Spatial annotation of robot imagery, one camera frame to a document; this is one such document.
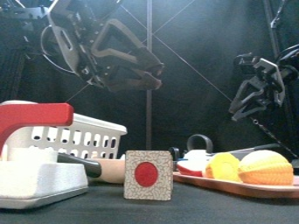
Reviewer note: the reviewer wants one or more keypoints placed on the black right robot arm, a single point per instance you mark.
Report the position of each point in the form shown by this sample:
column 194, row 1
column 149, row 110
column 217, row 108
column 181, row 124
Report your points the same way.
column 290, row 87

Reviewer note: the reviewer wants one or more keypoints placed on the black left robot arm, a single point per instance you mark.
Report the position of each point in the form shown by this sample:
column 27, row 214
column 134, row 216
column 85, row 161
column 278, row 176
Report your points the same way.
column 22, row 13

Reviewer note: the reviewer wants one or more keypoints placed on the large yellow toy corn piece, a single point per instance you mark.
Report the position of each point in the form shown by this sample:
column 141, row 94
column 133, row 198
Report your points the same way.
column 266, row 169

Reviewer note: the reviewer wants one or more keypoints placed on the white plastic slotted basket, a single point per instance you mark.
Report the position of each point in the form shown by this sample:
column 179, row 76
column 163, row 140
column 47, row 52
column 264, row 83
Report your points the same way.
column 94, row 137

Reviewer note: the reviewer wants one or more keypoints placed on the red white toy apple slice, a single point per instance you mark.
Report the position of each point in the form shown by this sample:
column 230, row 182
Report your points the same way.
column 191, row 169

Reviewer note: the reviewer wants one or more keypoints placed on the brown wooden tray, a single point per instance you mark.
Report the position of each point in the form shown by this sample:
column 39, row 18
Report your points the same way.
column 234, row 188

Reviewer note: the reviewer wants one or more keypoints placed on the beige wooden bowl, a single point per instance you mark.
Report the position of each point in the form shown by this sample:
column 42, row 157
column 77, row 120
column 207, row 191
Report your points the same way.
column 113, row 170

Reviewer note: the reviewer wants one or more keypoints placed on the patterned block red circle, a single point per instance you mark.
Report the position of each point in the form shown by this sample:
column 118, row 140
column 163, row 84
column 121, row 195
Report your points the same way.
column 147, row 175

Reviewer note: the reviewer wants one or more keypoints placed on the vertical metal frame pole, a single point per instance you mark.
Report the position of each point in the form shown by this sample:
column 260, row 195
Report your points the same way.
column 149, row 116

